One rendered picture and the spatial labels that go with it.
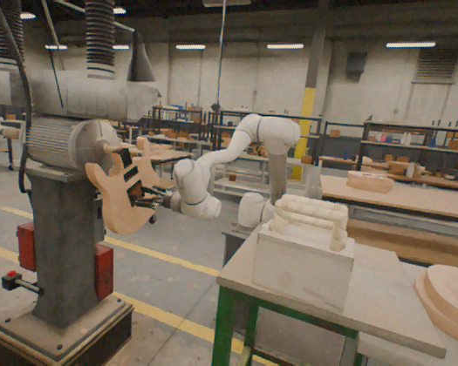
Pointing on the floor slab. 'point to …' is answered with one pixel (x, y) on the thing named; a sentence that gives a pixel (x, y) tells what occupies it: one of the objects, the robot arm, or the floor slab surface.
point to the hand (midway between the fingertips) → (136, 193)
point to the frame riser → (92, 354)
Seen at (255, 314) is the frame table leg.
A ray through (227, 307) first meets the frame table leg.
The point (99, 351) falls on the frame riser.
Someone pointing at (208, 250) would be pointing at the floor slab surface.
